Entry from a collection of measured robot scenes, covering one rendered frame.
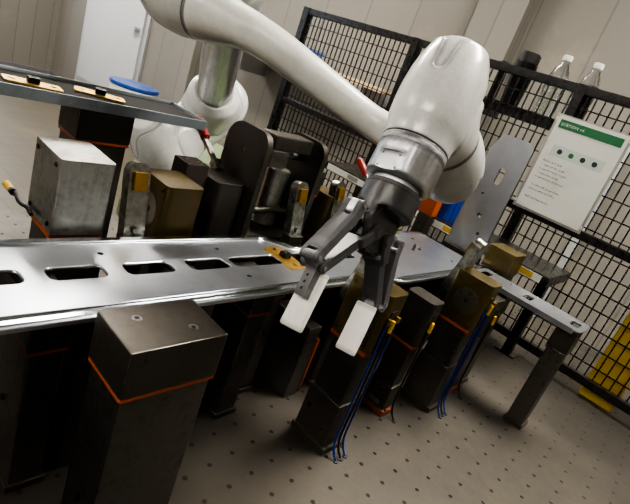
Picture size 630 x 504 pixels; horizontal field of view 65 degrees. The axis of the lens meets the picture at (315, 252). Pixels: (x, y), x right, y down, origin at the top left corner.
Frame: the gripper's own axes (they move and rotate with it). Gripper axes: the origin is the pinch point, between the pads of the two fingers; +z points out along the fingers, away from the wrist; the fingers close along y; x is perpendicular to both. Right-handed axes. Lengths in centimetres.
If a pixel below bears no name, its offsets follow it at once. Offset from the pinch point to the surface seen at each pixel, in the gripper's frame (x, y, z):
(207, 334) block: -7.2, 10.5, 6.0
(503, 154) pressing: -18, -73, -65
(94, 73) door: -581, -214, -143
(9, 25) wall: -693, -149, -153
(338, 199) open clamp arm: -38, -41, -29
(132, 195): -38.9, 6.9, -5.4
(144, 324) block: -11.0, 15.9, 7.8
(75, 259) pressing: -31.1, 14.6, 6.3
